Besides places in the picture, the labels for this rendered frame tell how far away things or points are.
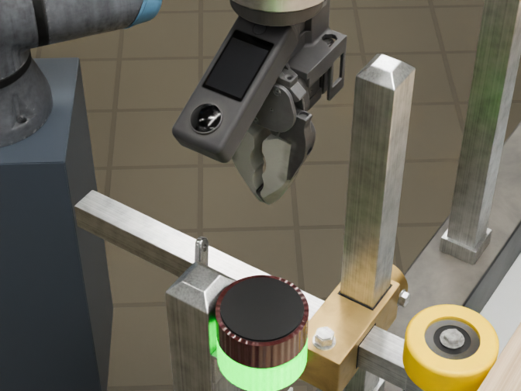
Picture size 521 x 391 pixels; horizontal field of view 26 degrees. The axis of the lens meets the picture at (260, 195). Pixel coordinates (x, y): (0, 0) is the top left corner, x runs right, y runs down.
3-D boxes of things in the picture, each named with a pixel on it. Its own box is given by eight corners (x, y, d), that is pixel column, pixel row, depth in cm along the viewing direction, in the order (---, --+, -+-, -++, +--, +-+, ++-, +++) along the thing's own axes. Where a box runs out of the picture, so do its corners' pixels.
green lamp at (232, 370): (199, 366, 75) (198, 344, 73) (249, 308, 78) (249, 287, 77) (275, 406, 72) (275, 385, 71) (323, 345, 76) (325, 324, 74)
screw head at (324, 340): (308, 344, 101) (308, 335, 100) (319, 329, 102) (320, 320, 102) (328, 354, 100) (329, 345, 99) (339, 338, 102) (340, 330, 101)
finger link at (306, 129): (314, 178, 93) (318, 93, 87) (304, 188, 92) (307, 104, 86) (266, 157, 95) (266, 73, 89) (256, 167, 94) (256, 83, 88)
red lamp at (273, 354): (198, 341, 73) (196, 320, 71) (249, 284, 77) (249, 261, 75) (276, 382, 71) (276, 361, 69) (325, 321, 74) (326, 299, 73)
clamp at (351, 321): (285, 372, 105) (286, 337, 102) (357, 282, 113) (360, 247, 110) (343, 402, 103) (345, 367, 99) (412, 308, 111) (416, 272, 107)
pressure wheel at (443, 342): (412, 459, 101) (426, 380, 93) (382, 389, 106) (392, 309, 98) (495, 440, 102) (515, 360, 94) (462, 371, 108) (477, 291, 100)
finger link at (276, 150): (324, 184, 100) (329, 102, 93) (288, 223, 96) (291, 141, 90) (294, 171, 101) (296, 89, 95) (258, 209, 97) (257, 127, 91)
